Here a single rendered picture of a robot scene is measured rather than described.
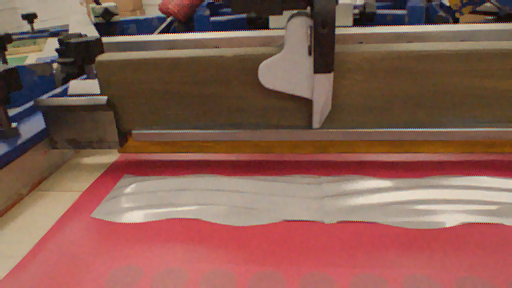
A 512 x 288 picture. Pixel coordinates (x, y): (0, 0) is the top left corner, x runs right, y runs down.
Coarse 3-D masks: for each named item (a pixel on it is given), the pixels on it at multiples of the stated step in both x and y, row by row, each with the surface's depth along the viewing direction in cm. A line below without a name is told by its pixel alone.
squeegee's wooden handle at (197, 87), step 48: (240, 48) 34; (336, 48) 32; (384, 48) 31; (432, 48) 31; (480, 48) 30; (144, 96) 35; (192, 96) 34; (240, 96) 34; (288, 96) 33; (336, 96) 33; (384, 96) 33; (432, 96) 32; (480, 96) 32
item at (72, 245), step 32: (128, 160) 39; (160, 160) 38; (192, 160) 38; (224, 160) 38; (256, 160) 37; (288, 160) 37; (96, 192) 33; (64, 224) 29; (96, 224) 29; (128, 224) 29; (160, 224) 28; (192, 224) 28; (224, 224) 28; (288, 224) 28; (320, 224) 27; (32, 256) 26; (64, 256) 26; (96, 256) 25; (128, 256) 25; (160, 256) 25; (192, 256) 25; (224, 256) 25; (256, 256) 25; (288, 256) 25; (320, 256) 24
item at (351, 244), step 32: (320, 160) 37; (352, 160) 36; (384, 160) 36; (416, 160) 36; (448, 160) 35; (480, 160) 35; (352, 224) 27; (384, 224) 27; (480, 224) 26; (352, 256) 24; (384, 256) 24; (416, 256) 24; (448, 256) 24; (480, 256) 23
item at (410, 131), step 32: (160, 128) 35; (192, 128) 35; (224, 128) 35; (256, 128) 34; (288, 128) 34; (320, 128) 33; (352, 128) 33; (384, 128) 33; (416, 128) 32; (448, 128) 32; (480, 128) 32
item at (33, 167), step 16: (48, 144) 36; (16, 160) 32; (32, 160) 34; (48, 160) 36; (64, 160) 39; (0, 176) 30; (16, 176) 32; (32, 176) 34; (48, 176) 36; (0, 192) 30; (16, 192) 32; (0, 208) 30
